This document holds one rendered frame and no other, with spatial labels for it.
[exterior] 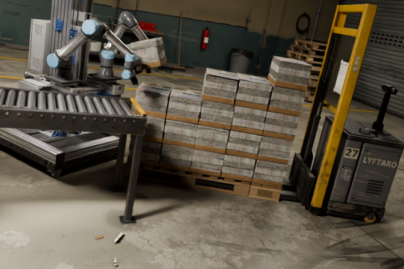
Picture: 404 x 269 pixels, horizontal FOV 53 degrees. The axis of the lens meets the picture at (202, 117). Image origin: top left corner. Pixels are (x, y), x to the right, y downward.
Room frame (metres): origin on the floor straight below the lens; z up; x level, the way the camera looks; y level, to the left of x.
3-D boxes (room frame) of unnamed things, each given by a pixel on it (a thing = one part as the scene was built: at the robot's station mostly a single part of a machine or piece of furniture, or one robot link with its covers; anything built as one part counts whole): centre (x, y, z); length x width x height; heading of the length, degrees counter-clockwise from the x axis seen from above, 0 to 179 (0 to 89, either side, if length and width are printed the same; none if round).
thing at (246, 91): (3.65, -0.40, 0.95); 0.38 x 0.29 x 0.23; 2
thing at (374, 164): (3.70, -1.50, 0.40); 0.69 x 0.55 x 0.80; 2
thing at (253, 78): (3.67, -0.39, 1.06); 0.37 x 0.28 x 0.01; 2
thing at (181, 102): (3.64, 0.03, 0.42); 1.17 x 0.39 x 0.83; 92
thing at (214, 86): (3.64, -0.10, 0.95); 0.38 x 0.29 x 0.23; 2
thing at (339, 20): (4.01, -1.12, 0.97); 0.09 x 0.09 x 1.75; 2
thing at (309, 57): (10.00, -2.53, 0.65); 1.33 x 0.94 x 1.30; 118
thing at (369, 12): (3.35, -1.14, 0.97); 0.09 x 0.09 x 1.75; 2
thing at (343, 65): (3.68, -1.15, 1.27); 0.57 x 0.01 x 0.65; 2
